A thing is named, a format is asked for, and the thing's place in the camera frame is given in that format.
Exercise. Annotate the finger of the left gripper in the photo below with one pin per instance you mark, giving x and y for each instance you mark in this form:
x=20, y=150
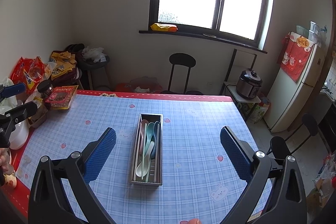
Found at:
x=17, y=115
x=9, y=91

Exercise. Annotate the black round stool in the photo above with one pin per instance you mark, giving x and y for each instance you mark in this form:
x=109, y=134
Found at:
x=188, y=62

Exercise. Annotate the cream white chopstick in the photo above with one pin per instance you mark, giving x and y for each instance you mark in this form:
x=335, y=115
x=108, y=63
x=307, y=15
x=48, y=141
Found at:
x=136, y=157

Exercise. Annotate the red snack bag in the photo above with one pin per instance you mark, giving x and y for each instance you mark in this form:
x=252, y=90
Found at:
x=28, y=71

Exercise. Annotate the person's left hand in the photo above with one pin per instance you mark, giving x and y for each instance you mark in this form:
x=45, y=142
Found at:
x=7, y=170

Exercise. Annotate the blue plaid tablecloth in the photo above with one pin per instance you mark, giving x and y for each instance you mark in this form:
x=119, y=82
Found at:
x=168, y=164

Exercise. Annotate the dark glass jar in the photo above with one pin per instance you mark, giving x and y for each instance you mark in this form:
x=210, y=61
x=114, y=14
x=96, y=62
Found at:
x=45, y=89

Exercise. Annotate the mint green spoon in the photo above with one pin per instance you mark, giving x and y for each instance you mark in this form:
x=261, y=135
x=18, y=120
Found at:
x=149, y=135

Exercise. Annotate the yellow bag on windowsill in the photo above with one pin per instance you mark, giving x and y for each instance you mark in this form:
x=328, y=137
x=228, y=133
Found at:
x=160, y=27

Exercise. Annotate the red cloth on refrigerator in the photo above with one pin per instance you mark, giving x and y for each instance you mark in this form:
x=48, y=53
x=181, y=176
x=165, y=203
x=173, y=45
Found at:
x=295, y=52

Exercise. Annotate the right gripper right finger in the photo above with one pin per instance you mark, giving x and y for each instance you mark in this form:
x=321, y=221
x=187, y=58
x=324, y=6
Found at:
x=286, y=202

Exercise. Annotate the white refrigerator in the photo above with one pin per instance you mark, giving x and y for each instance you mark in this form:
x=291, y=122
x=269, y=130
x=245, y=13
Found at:
x=287, y=98

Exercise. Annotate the beige chopstick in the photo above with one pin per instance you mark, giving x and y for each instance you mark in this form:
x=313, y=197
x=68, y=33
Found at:
x=156, y=159

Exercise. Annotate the black side stool with bags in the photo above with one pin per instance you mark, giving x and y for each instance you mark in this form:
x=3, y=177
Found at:
x=94, y=74

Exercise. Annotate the black metal rack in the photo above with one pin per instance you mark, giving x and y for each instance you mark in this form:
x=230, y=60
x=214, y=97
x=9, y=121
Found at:
x=239, y=62

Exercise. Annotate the yellow snack bags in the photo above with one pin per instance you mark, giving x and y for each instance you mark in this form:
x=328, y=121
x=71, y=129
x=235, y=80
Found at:
x=65, y=63

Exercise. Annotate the black rice cooker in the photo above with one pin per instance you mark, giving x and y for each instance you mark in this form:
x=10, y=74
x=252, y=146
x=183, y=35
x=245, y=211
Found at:
x=249, y=84

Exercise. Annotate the white plastic container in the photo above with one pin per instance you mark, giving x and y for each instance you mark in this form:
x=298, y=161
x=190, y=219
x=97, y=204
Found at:
x=19, y=136

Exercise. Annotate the pink spoon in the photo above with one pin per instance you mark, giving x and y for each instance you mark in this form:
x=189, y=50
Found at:
x=142, y=135

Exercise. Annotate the light blue spoon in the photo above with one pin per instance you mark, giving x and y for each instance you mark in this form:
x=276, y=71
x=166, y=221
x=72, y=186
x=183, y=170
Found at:
x=155, y=134

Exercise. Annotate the clear nut snack package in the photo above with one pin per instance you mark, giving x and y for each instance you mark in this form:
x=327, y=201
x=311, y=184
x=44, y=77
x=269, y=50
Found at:
x=61, y=98

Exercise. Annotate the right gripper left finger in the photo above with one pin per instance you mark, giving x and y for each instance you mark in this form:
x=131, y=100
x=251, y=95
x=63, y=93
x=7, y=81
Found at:
x=48, y=202

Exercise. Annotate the steel utensil tray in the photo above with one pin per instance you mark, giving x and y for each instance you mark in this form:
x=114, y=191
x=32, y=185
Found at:
x=149, y=178

